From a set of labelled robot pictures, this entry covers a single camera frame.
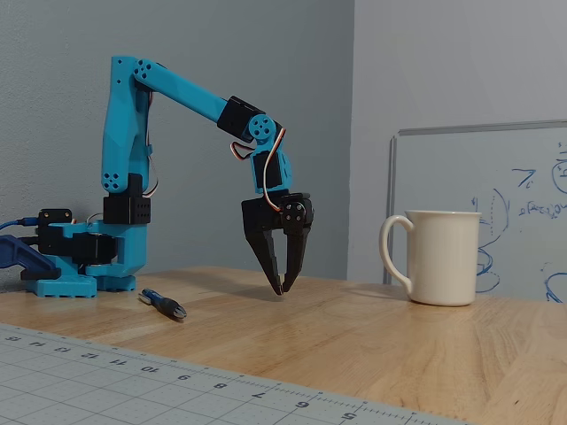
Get white red black shoulder cable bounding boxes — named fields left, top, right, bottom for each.
left=142, top=89, right=159, bottom=199

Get white red black wrist cable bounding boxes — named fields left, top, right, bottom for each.
left=229, top=127, right=287, bottom=212

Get dark blue table clamp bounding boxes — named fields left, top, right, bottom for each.
left=0, top=234, right=61, bottom=282

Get blue USB cable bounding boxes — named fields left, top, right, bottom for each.
left=0, top=216, right=40, bottom=232

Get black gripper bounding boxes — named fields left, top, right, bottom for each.
left=241, top=191, right=316, bottom=297

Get whiteboard with blue scribbles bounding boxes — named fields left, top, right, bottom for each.
left=382, top=119, right=567, bottom=305

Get grey cutting mat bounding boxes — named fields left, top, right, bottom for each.
left=0, top=322, right=471, bottom=425

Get cream ceramic mug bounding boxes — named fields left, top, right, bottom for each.
left=378, top=209, right=483, bottom=307

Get blue and black pen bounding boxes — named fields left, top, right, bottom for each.
left=138, top=288, right=188, bottom=321

